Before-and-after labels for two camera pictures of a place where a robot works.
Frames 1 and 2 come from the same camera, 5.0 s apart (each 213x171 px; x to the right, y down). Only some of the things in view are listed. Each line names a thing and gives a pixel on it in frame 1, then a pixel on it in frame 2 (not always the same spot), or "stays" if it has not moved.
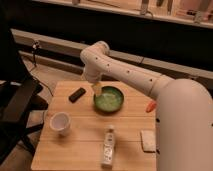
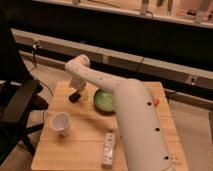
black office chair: [17, 101] stays
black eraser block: [77, 95] stays
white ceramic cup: [60, 122] stays
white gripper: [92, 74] to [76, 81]
